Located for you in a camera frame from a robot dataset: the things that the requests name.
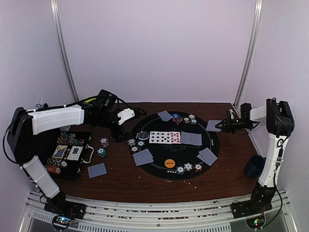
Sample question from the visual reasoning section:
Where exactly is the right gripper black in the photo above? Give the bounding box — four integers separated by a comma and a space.
216, 115, 252, 133

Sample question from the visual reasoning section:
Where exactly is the blue backed card deck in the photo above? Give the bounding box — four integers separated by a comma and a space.
206, 120, 222, 132

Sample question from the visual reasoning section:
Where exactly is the blue white 10 chip stack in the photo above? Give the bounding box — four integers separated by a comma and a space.
100, 138, 109, 147

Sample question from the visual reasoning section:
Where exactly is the green blue chip top mat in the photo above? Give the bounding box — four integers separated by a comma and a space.
190, 119, 197, 125

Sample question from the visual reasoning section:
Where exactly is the face down board card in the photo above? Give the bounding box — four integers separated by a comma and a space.
181, 131, 191, 145
190, 133, 202, 146

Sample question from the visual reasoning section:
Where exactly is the face down cards mat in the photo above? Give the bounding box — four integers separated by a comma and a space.
197, 148, 218, 166
133, 149, 154, 166
157, 111, 173, 122

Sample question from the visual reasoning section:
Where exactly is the green blue 50 chip stack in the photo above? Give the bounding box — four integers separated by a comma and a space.
97, 148, 107, 158

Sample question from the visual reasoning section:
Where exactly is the clear dealer button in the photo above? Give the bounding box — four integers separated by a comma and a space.
138, 131, 149, 141

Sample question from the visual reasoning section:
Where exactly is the blue small blind button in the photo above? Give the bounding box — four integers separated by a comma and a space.
172, 113, 181, 118

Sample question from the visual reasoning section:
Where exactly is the face up hearts card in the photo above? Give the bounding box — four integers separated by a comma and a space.
169, 131, 181, 144

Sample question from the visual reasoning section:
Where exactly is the orange chip bottom mat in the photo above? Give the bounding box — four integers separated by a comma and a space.
194, 164, 203, 173

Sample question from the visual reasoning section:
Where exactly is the blue white chip bottom mat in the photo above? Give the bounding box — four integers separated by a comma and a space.
183, 163, 193, 172

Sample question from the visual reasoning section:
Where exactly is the face up clubs card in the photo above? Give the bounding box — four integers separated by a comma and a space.
149, 131, 161, 144

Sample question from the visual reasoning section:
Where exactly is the face down cards top mat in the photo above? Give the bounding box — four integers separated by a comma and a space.
157, 111, 173, 122

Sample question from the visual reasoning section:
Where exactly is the face up spades card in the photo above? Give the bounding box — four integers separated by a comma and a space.
156, 131, 171, 144

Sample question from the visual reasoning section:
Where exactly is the green chip bottom mat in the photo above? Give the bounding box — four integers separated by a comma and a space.
176, 166, 185, 174

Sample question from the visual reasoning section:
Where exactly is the orange big blind button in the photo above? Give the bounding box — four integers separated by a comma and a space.
164, 159, 175, 169

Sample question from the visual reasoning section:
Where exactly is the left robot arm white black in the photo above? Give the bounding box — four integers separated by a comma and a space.
2, 89, 147, 215

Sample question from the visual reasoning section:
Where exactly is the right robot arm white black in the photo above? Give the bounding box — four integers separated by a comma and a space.
215, 98, 295, 214

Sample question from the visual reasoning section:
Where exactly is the green plastic bowl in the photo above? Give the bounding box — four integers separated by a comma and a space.
84, 97, 96, 103

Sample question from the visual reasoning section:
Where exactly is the boxed card deck white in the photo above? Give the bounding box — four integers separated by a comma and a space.
67, 146, 83, 161

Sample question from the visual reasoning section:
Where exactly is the black poker set case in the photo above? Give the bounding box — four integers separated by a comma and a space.
36, 103, 95, 181

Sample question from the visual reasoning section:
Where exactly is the dark blue mug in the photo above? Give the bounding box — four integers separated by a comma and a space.
244, 155, 266, 179

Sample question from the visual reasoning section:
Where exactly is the round black poker mat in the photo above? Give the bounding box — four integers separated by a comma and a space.
130, 111, 220, 180

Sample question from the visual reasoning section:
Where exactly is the boxed card deck gold blue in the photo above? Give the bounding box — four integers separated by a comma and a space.
52, 145, 68, 159

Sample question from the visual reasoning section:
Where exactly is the green chip row in case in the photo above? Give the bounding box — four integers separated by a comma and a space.
46, 158, 68, 168

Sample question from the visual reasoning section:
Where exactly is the orange chip row in case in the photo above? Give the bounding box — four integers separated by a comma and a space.
45, 165, 61, 175

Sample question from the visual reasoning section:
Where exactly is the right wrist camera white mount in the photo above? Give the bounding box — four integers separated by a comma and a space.
225, 108, 239, 119

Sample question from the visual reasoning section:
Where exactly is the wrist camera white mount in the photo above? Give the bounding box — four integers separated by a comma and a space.
225, 108, 239, 119
117, 108, 135, 125

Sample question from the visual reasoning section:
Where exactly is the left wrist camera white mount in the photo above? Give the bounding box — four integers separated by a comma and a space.
117, 108, 135, 125

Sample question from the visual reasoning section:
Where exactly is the right aluminium frame post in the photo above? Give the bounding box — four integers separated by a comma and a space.
234, 0, 264, 107

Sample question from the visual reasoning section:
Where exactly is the aluminium frame post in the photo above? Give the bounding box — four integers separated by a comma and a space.
50, 0, 79, 101
234, 0, 264, 107

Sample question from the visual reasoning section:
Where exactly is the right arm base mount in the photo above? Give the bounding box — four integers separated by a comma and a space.
230, 183, 276, 218

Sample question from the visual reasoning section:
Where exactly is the aluminium front rail frame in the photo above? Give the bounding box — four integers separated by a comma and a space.
19, 191, 298, 232

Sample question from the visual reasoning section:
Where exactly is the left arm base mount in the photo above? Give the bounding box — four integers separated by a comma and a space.
44, 191, 86, 219

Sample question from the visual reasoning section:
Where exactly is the left aluminium frame post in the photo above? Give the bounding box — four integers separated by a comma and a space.
50, 0, 79, 101

